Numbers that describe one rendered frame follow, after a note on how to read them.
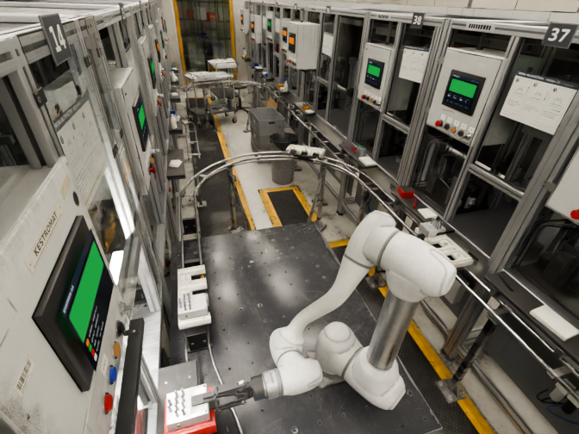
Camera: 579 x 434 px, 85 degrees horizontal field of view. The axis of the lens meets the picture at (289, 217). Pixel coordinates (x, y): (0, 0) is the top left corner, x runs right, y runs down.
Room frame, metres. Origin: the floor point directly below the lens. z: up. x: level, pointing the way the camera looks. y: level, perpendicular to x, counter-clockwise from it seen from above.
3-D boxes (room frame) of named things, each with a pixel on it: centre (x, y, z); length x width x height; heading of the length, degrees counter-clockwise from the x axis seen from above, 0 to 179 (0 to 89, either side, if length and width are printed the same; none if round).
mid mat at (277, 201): (3.23, 0.02, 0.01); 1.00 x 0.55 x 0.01; 18
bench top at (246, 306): (1.13, 0.08, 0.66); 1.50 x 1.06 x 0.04; 18
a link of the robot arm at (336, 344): (0.82, -0.23, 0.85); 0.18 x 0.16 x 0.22; 46
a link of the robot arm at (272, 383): (0.57, 0.04, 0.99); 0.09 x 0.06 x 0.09; 18
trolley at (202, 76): (6.30, 1.60, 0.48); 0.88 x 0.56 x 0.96; 126
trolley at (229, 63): (7.64, 1.61, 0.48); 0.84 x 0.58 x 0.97; 26
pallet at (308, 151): (2.94, -0.13, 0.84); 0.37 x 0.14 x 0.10; 76
